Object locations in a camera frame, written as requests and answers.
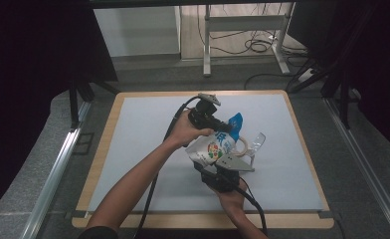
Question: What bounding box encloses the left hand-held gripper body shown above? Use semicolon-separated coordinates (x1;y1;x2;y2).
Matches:
187;93;230;132

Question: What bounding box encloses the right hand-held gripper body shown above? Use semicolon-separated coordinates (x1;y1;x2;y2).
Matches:
201;152;256;193

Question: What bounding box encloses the white and blue salt bag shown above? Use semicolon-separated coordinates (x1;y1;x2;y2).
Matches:
185;112;244;166

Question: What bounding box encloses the clear glass pitcher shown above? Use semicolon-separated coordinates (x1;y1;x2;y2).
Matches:
231;131;268;167

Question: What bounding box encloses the person's right hand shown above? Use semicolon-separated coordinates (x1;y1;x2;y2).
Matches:
209;180;249;217

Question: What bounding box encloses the person's left hand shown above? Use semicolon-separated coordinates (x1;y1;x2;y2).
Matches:
164;109;215;150

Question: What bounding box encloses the white power strip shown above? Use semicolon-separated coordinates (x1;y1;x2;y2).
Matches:
296;67;315;84

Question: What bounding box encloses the white panel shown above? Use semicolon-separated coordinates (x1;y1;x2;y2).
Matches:
93;5;181;58

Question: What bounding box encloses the black floor plate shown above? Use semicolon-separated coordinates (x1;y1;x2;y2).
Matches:
72;132;96;156

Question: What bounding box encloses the black metal stand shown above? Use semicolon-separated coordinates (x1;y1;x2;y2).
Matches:
68;77;121;131
288;58;354;131

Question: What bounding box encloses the black curtain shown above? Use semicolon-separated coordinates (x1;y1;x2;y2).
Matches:
0;0;119;222
287;0;390;163

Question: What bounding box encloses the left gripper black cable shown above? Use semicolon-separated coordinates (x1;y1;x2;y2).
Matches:
132;95;202;239

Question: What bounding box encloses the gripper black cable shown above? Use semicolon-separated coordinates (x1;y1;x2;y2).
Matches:
230;177;269;237
132;95;202;239

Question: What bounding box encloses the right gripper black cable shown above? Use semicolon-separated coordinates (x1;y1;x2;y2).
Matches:
230;177;269;237

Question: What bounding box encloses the long black floor cable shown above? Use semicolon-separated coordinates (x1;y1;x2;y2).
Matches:
243;72;298;92

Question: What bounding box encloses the coiled black floor cable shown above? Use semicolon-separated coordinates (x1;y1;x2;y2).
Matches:
244;38;271;54

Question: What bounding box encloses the white metal desk frame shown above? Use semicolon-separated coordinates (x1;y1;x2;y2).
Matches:
202;2;296;78

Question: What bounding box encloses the aluminium rail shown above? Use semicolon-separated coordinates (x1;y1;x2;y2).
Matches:
324;98;390;239
19;99;93;239

